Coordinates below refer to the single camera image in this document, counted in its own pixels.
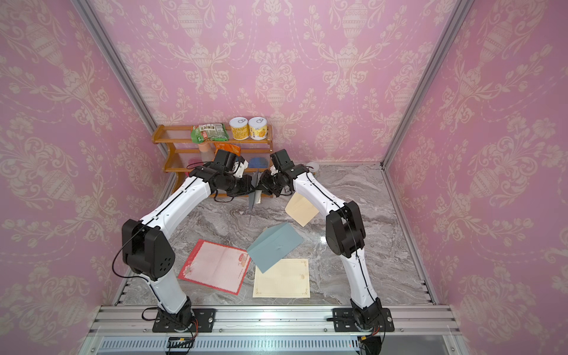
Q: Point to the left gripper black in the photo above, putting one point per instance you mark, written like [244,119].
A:
[246,188]

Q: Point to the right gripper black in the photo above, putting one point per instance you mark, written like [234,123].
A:
[265,186]

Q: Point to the dark grey envelope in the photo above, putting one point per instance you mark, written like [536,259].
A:
[255,196]

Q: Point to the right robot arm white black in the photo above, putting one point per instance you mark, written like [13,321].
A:
[344,233]

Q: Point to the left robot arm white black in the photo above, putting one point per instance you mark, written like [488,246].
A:
[146,247]

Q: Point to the teal blue envelope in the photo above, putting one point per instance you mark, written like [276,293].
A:
[273,244]

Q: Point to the cream yellow letter paper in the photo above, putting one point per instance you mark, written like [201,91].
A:
[288,278]

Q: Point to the beige bottle on shelf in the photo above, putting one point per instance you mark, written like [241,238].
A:
[207,151]

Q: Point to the orange snack bag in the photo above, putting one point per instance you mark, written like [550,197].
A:
[228,147]

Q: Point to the blue lid cup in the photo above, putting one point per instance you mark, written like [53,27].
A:
[258,163]

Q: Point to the green instant noodle cup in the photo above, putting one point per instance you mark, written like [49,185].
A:
[313,167]

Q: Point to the green snack bag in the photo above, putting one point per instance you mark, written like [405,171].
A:
[209,132]

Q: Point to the wooden three-tier shelf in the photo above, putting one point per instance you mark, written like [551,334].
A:
[184,155]

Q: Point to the left yellow can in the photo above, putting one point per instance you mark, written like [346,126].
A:
[239,127]

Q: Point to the yellow can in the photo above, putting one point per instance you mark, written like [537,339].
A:
[258,128]
[239,127]

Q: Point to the right yellow can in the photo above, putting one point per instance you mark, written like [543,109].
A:
[258,128]

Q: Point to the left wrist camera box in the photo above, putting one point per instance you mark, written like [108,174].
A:
[239,168]

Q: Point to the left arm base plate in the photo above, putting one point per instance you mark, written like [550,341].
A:
[199,321]

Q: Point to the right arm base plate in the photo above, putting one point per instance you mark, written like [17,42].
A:
[347,320]

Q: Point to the aluminium front rail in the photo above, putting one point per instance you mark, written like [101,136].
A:
[278,320]

